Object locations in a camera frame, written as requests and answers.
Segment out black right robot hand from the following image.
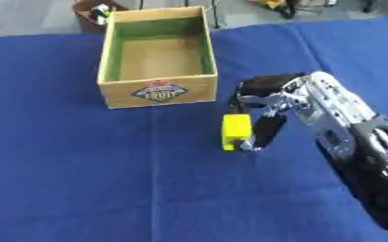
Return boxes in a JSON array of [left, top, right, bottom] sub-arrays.
[[225, 71, 310, 152]]

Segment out yellow block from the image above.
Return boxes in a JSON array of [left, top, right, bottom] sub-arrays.
[[220, 113, 254, 152]]

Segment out tan cardboard box green inside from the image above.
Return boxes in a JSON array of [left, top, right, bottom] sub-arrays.
[[96, 5, 220, 110]]

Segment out brown box with toys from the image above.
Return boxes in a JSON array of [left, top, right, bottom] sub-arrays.
[[71, 0, 132, 34]]

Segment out yellow and black equipment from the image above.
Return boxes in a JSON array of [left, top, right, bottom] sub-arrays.
[[248, 0, 315, 19]]

